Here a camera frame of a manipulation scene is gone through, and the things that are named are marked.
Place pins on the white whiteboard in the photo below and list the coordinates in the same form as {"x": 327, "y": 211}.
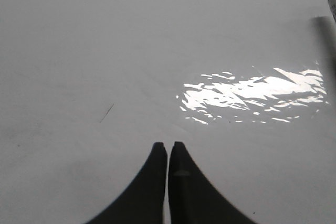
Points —
{"x": 87, "y": 86}

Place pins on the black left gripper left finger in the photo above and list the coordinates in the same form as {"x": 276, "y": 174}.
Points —
{"x": 142, "y": 201}

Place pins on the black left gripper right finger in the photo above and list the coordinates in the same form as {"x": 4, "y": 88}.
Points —
{"x": 192, "y": 198}

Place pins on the white whiteboard marker black cap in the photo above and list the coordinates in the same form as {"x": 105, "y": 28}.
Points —
{"x": 332, "y": 6}

